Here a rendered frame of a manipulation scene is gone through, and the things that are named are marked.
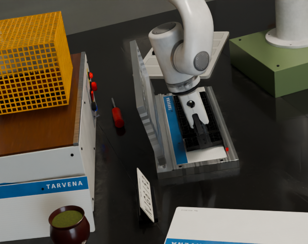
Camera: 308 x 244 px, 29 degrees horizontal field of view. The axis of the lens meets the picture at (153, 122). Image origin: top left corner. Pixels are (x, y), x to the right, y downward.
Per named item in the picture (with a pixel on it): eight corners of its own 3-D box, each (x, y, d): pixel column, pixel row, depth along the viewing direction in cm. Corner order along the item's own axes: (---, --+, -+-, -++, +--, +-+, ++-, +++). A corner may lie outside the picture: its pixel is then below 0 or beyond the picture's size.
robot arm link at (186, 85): (199, 77, 146) (203, 87, 147) (194, 63, 154) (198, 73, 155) (167, 88, 147) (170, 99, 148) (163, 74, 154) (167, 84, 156)
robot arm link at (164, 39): (206, 70, 148) (183, 64, 155) (189, 21, 142) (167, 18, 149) (180, 87, 145) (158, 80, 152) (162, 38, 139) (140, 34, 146)
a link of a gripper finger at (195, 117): (200, 125, 148) (205, 137, 152) (192, 101, 152) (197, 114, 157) (196, 126, 148) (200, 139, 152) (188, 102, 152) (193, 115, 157)
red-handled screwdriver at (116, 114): (124, 127, 179) (123, 118, 177) (115, 129, 178) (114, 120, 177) (117, 101, 194) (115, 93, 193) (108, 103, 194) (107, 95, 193)
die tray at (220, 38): (209, 78, 200) (208, 76, 200) (131, 78, 208) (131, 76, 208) (229, 33, 233) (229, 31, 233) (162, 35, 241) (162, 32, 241)
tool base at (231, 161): (239, 167, 152) (238, 155, 151) (158, 179, 152) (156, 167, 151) (212, 92, 191) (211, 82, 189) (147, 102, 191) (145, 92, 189)
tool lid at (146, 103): (143, 105, 142) (136, 107, 142) (168, 169, 151) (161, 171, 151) (135, 39, 181) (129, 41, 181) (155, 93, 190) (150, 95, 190)
